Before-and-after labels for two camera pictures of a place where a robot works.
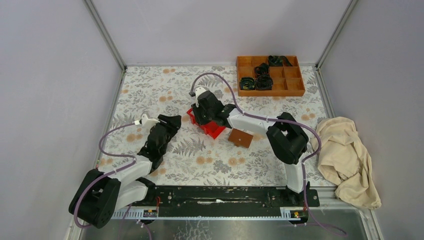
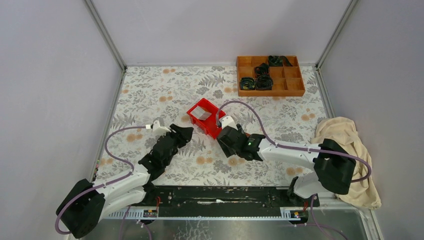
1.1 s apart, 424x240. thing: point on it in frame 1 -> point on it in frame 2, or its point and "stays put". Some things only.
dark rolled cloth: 264,82 stays put
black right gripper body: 202,116 -> 229,151
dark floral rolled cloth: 247,83 stays put
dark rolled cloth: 279,61 stays put
